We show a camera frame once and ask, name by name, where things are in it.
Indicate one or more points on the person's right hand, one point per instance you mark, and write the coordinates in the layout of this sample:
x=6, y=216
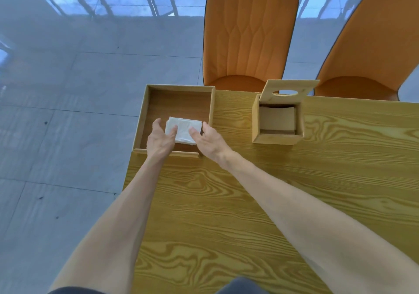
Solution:
x=209, y=146

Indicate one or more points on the person's left hand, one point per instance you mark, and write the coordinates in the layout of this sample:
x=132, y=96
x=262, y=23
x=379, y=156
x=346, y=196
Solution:
x=158, y=144

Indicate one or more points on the person's right thumb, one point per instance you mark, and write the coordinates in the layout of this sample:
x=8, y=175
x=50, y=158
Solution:
x=194, y=135

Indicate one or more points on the person's left thumb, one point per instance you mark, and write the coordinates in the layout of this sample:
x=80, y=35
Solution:
x=173, y=132

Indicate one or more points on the white tissue pack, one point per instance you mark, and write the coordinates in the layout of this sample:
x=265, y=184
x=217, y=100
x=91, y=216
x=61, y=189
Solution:
x=185, y=128

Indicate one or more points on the person's left forearm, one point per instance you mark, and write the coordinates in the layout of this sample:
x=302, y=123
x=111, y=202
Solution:
x=121, y=225

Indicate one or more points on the person's right forearm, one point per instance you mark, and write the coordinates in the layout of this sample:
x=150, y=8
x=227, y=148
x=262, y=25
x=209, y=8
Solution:
x=314, y=231

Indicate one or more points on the open wooden tray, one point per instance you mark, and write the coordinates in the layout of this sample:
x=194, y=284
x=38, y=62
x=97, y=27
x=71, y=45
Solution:
x=178, y=103

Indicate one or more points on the square wooden tissue box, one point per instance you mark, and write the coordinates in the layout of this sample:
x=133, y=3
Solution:
x=278, y=139

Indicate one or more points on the orange quilted chair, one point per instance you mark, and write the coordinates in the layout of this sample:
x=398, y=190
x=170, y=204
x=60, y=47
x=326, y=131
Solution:
x=370, y=48
x=250, y=31

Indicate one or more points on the wooden lid with oval hole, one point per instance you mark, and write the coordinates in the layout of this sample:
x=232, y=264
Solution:
x=307, y=85

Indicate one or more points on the person's dark grey clothing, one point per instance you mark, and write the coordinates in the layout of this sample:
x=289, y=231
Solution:
x=242, y=287

